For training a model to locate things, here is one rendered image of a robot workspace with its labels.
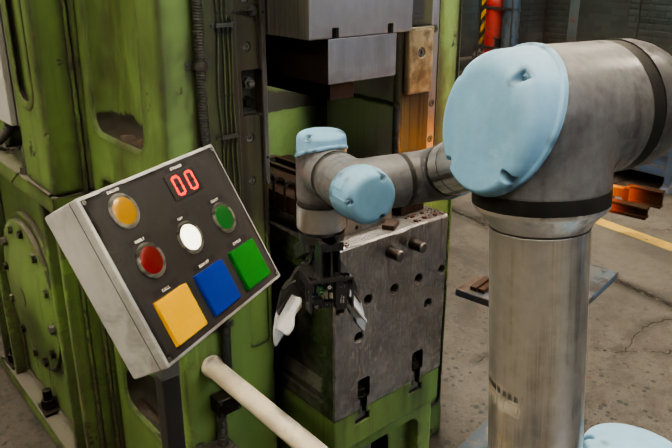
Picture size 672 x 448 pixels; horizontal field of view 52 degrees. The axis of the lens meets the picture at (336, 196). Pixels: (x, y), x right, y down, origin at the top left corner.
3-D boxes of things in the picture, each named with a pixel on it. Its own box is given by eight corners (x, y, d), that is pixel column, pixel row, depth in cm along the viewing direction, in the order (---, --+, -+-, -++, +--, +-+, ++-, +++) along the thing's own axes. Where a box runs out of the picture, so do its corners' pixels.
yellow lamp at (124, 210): (144, 223, 105) (141, 196, 104) (115, 230, 103) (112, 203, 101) (135, 217, 108) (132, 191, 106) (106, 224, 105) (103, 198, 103)
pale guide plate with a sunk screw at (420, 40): (432, 91, 185) (435, 25, 179) (408, 95, 179) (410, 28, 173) (426, 89, 186) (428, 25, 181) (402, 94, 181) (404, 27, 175)
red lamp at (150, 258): (170, 272, 106) (168, 246, 105) (142, 280, 103) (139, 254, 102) (161, 265, 108) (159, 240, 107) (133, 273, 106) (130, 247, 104)
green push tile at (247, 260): (271, 273, 126) (252, 237, 126) (250, 290, 120) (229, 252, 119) (264, 276, 127) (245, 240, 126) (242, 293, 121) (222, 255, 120)
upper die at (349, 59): (395, 75, 157) (397, 32, 154) (328, 85, 145) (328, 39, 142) (286, 55, 188) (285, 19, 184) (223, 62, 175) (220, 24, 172)
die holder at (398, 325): (440, 366, 188) (449, 213, 174) (334, 423, 165) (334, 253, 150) (313, 293, 229) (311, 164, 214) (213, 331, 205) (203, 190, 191)
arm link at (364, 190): (421, 163, 90) (380, 144, 100) (345, 174, 86) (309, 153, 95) (419, 219, 93) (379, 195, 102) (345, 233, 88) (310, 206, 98)
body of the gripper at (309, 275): (307, 318, 103) (306, 244, 99) (293, 293, 111) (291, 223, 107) (355, 310, 106) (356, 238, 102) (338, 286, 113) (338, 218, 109)
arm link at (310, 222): (290, 197, 106) (340, 191, 108) (291, 224, 107) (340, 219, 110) (303, 213, 99) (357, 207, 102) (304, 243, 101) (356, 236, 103)
